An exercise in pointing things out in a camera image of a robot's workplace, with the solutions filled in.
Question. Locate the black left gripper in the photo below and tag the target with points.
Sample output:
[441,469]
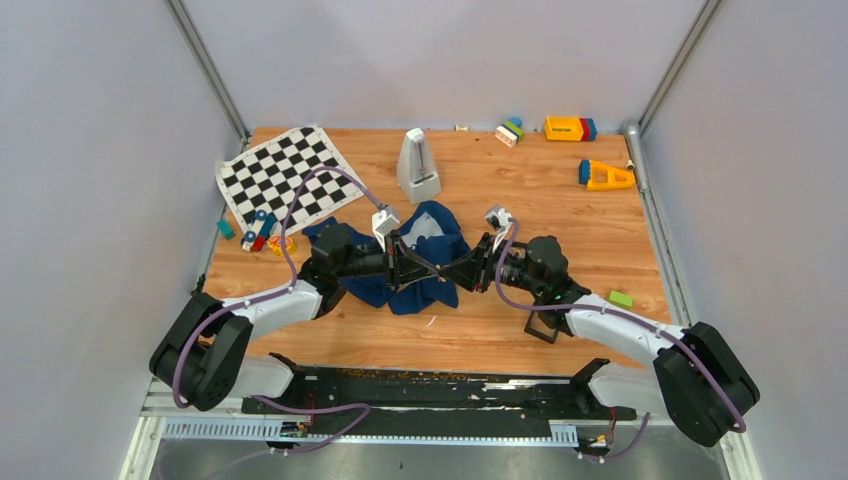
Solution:
[408,267]

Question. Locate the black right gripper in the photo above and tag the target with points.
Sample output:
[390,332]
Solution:
[473,270]

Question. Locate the blue cartoon print shirt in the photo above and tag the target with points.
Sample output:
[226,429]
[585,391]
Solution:
[434,233]

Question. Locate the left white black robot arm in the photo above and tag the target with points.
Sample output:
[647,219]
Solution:
[203,357]

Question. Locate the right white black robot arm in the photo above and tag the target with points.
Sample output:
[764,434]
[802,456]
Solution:
[688,374]

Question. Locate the red white blue toy car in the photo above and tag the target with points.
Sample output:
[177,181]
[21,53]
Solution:
[259,231]

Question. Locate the green small block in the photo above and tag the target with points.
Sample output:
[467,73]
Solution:
[620,299]

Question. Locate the checkered chessboard mat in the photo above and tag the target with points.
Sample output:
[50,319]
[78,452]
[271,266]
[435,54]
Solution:
[300,173]

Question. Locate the yellow blue toy ramp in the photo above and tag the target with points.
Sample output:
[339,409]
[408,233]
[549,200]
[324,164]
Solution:
[598,176]

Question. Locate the teal small block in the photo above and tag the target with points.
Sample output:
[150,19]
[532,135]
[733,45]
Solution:
[225,229]

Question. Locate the white metronome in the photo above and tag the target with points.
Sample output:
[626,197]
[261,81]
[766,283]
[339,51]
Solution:
[416,173]

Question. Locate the white green blue blocks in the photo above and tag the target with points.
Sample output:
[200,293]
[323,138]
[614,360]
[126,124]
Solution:
[510,132]

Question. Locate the yellow toy block bin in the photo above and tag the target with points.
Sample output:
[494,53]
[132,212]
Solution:
[570,129]

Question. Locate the grey metal pipe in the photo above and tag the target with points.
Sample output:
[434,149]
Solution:
[633,137]

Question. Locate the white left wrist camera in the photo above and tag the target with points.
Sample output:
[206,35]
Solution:
[383,222]

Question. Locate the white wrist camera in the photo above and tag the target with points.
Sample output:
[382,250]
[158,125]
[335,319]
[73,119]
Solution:
[383,222]
[499,219]

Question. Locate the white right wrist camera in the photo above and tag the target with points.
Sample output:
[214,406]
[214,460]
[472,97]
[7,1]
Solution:
[499,219]

